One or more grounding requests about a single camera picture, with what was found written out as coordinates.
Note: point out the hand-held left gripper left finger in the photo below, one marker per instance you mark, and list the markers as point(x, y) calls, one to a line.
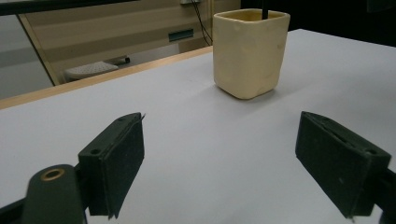
point(118, 161)

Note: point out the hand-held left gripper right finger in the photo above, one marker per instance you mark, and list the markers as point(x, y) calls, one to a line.
point(339, 161)

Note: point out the beige square cup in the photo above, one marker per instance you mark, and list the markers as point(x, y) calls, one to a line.
point(249, 56)

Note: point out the black pen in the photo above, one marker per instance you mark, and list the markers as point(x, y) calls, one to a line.
point(265, 9)

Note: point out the white perforated round object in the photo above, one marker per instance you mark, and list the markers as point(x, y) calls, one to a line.
point(90, 70)

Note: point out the black object under desk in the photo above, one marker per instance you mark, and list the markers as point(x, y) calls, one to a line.
point(123, 59)

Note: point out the light wooden desk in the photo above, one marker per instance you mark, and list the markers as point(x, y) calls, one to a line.
point(109, 28)

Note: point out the black curtain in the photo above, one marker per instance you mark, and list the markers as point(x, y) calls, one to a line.
point(327, 18)

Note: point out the white power strip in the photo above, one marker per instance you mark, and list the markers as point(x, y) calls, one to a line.
point(190, 1)

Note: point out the black horizontal frame bar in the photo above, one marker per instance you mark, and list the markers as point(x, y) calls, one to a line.
point(46, 6)

